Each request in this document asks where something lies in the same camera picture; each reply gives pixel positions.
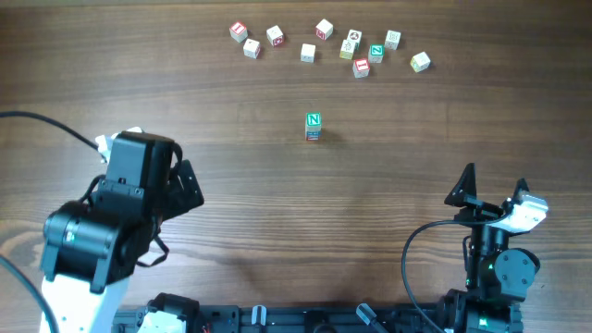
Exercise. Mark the red I picture block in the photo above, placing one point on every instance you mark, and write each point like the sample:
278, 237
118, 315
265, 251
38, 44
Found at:
361, 68

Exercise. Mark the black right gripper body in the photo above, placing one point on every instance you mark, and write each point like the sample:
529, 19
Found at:
484, 240

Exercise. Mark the yellow edged picture block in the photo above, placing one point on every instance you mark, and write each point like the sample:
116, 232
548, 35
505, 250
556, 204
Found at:
392, 40

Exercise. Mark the red M letter block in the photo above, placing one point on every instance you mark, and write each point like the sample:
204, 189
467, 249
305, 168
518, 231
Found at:
324, 29

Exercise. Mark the green N letter block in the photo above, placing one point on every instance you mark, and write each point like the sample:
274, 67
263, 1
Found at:
313, 122

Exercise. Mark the yellow edged star block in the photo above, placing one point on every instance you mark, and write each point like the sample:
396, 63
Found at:
347, 49

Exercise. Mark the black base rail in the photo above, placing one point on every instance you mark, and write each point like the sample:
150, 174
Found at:
173, 313

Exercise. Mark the white ball picture block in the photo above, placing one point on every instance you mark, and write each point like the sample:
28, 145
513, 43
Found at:
354, 36

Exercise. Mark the blue H picture block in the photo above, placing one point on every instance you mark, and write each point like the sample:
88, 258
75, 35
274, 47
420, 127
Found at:
313, 133

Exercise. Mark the red I letter block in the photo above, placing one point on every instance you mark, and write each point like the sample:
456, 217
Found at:
238, 31

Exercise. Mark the green Z letter block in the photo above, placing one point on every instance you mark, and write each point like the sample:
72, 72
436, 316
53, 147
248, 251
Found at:
376, 53

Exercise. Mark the red number 6 block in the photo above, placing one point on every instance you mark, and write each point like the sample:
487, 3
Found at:
275, 36

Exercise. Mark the teal edged picture block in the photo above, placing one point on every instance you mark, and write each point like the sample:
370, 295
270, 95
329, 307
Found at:
308, 53

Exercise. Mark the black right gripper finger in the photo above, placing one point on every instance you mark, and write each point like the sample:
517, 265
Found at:
463, 193
521, 186

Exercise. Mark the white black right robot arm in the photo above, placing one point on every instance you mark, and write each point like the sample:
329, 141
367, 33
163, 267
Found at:
497, 275

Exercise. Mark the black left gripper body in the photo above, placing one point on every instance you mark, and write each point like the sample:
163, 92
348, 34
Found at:
181, 196

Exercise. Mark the white number 2 block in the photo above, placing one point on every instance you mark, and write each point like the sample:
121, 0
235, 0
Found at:
251, 48

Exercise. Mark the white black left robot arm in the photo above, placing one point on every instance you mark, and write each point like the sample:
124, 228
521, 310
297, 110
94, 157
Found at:
93, 244

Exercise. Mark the yellow C letter block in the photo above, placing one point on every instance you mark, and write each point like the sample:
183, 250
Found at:
420, 62

